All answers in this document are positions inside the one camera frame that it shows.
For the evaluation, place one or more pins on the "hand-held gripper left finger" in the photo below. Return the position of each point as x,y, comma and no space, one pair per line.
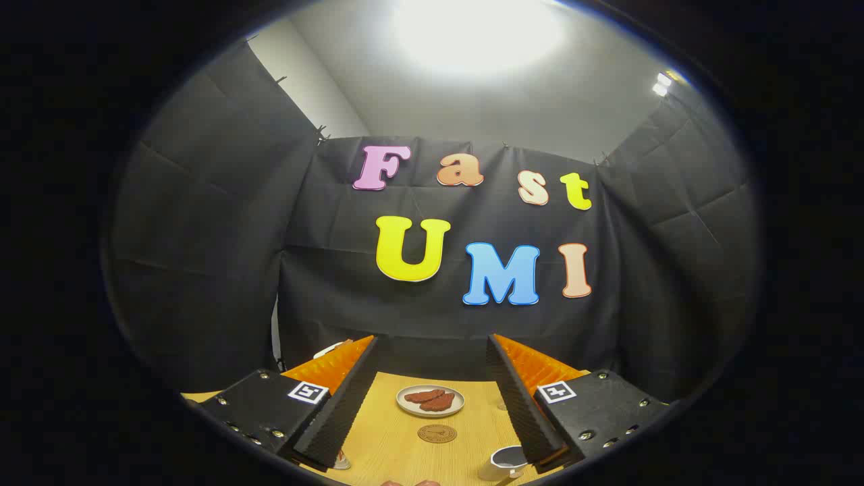
344,405

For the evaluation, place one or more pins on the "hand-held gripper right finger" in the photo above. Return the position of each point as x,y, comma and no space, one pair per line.
523,412

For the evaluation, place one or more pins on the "white cup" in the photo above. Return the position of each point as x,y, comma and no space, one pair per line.
496,466

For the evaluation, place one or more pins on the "round cork coaster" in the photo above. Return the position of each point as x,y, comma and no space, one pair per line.
437,433

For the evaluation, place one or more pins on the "white toaster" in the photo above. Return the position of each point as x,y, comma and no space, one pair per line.
331,349

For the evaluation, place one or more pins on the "wooden table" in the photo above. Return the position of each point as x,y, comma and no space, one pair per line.
391,445

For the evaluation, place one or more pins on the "white round plate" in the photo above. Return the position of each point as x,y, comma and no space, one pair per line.
408,407

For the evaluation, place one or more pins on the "reddish brown meat slice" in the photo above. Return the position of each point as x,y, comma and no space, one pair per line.
422,395
440,403

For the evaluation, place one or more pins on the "black backdrop cloth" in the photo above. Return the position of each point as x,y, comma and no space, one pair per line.
337,283

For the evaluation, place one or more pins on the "small ceiling lamp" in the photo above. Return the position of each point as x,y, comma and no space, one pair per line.
663,83

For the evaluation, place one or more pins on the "large ceiling light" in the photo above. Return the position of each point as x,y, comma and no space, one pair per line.
479,34

